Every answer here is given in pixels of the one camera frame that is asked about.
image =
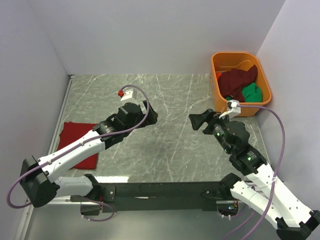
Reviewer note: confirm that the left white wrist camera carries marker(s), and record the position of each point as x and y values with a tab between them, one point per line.
128	96

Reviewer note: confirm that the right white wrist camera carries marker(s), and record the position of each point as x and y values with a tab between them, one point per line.
233	109

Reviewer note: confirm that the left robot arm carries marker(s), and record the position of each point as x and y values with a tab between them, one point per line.
42	179

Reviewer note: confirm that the dark maroon t shirt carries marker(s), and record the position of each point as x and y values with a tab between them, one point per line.
232	82

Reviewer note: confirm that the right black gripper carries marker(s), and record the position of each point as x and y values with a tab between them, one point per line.
210	117

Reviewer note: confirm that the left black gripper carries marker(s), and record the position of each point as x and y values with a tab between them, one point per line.
152	116

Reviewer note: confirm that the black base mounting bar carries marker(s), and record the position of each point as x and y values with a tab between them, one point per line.
152	196

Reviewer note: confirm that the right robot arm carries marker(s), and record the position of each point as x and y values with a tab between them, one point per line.
274	202

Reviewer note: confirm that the folded red t shirt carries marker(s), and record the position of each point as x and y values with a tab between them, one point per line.
71	132

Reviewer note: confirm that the green t shirt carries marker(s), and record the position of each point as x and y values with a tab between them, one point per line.
252	93

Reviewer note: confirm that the orange plastic basket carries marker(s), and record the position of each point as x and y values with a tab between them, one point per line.
225	61

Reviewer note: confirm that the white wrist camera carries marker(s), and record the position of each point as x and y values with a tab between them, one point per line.
233	109
128	96

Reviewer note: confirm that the orange t shirt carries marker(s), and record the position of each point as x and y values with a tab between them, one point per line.
218	74

